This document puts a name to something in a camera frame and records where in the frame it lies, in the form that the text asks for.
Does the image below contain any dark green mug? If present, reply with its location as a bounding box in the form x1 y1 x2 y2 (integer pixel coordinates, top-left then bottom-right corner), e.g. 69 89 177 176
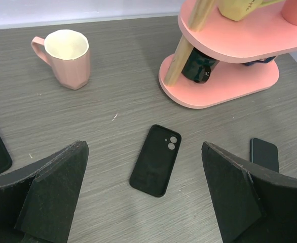
181 48 219 84

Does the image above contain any yellow mug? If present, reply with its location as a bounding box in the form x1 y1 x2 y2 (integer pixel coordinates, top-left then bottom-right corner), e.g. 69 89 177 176
218 0 281 21

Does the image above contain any dark smartphone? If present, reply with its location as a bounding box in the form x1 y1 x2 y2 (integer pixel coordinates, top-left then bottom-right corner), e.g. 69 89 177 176
250 138 279 173

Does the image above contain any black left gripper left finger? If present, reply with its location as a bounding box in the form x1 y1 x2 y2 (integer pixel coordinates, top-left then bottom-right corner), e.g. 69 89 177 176
0 141 89 242

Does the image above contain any pink three-tier wooden shelf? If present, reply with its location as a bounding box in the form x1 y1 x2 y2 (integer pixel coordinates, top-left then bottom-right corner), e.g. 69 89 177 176
159 1 297 109

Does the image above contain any pink faceted mug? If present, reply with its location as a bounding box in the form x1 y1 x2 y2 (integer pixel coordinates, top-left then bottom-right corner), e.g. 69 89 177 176
31 29 90 90

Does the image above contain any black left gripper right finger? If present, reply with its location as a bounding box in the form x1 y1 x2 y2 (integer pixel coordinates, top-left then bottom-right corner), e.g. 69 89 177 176
202 142 297 242

